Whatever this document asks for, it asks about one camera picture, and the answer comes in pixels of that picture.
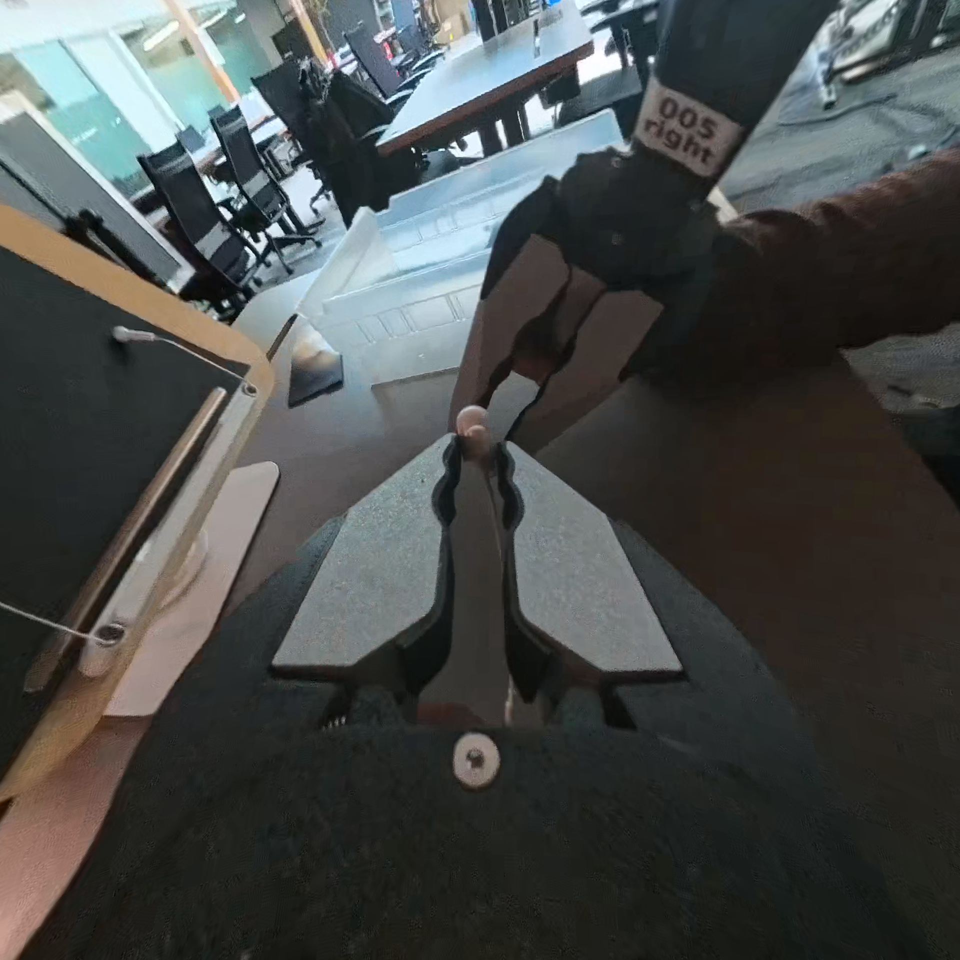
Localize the white pin with wire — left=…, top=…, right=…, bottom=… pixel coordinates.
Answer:
left=111, top=324, right=258, bottom=397
left=0, top=600, right=127, bottom=648

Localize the row of black office chairs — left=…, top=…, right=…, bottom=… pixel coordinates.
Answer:
left=137, top=22, right=451, bottom=316

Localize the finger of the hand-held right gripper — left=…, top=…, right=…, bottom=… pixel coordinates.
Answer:
left=448, top=234, right=579, bottom=427
left=506, top=271, right=667, bottom=445

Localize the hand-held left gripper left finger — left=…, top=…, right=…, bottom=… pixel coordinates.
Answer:
left=271, top=433, right=460, bottom=702

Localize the clear plastic organizer box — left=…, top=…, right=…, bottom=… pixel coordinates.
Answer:
left=296, top=108, right=627, bottom=390

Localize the black tripod head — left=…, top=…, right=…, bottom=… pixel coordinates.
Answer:
left=60, top=208, right=114, bottom=252

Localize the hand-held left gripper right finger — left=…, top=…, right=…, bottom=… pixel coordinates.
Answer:
left=491, top=441, right=685, bottom=705

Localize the glossy flat tile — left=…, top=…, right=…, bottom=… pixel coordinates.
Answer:
left=287, top=313, right=346, bottom=410

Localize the black jacket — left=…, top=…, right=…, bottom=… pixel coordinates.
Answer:
left=298, top=58, right=395, bottom=226

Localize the black board with wooden frame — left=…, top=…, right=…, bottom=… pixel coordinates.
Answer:
left=0, top=202, right=275, bottom=804

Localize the long table with brown edge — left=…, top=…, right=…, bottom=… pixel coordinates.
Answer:
left=375, top=0, right=597, bottom=162

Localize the person's right forearm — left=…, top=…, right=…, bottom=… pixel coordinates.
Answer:
left=675, top=150, right=960, bottom=385

